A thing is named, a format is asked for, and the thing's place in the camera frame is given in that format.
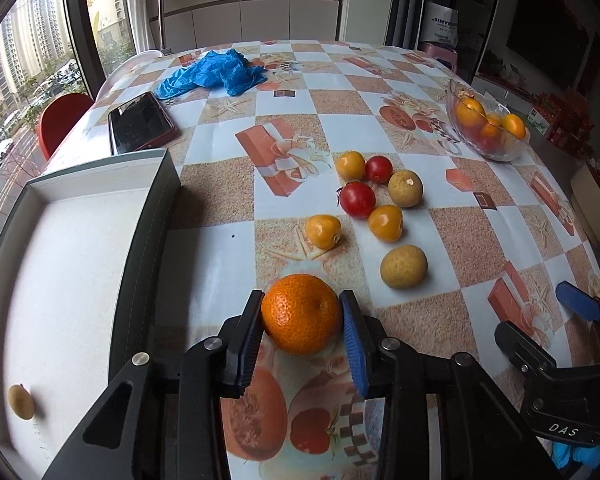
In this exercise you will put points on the stack of red boxes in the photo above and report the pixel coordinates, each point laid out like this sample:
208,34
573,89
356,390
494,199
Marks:
565,120

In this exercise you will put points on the pink plastic stool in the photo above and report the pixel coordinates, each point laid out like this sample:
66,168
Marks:
440,55

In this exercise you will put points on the red cherry tomato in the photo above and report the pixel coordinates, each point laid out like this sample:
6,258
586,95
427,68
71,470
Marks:
357,199
379,169

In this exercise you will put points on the tan round longan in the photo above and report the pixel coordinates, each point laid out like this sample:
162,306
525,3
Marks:
405,188
403,266

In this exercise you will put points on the cream low furniture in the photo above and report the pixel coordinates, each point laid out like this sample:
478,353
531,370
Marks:
597,210

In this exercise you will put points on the clear glass bowl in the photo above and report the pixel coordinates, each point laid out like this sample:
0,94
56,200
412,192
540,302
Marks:
500,152

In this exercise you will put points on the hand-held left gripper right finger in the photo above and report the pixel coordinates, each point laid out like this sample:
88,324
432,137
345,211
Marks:
355,350

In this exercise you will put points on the dark wall television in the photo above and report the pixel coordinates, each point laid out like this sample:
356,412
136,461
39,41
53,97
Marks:
550,30

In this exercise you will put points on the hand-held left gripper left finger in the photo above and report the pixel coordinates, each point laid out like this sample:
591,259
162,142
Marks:
245,350

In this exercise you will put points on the red tomato in bowl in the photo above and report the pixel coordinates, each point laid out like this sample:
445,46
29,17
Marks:
480,139

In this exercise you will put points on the large orange mandarin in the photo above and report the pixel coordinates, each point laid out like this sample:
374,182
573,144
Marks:
301,313

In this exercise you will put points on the orange in bowl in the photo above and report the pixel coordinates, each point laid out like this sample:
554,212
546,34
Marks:
470,111
490,130
513,125

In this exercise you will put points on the phone in red case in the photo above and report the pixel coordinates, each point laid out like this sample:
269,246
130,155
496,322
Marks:
140,122

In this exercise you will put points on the yellow cherry tomato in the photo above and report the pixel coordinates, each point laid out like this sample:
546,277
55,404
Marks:
323,231
385,222
350,166

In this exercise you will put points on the crumpled blue gloves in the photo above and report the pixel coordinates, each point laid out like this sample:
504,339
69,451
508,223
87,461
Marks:
215,72

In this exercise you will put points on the grey box with white inside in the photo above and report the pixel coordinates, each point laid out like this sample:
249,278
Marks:
70,285

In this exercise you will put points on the white cabinet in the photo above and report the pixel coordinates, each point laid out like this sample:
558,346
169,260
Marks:
250,10

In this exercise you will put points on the red chair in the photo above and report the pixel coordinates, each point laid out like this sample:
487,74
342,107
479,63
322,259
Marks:
62,120

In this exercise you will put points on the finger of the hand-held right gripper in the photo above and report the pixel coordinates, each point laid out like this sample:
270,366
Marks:
577,301
522,347

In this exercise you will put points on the white paper bag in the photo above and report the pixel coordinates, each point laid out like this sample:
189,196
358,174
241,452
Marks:
439,22

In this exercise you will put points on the dark window frame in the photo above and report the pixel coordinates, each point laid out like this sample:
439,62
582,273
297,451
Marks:
80,35

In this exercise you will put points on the small tan longan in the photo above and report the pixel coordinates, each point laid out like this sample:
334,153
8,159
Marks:
21,402

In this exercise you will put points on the person's right hand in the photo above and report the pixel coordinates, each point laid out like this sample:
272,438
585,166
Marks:
575,456

